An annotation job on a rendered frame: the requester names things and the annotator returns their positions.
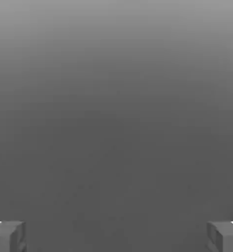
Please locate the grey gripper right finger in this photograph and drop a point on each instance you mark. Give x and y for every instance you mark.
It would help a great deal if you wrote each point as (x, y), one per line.
(226, 237)

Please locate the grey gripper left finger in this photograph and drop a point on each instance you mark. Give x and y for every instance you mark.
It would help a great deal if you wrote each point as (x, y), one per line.
(6, 237)

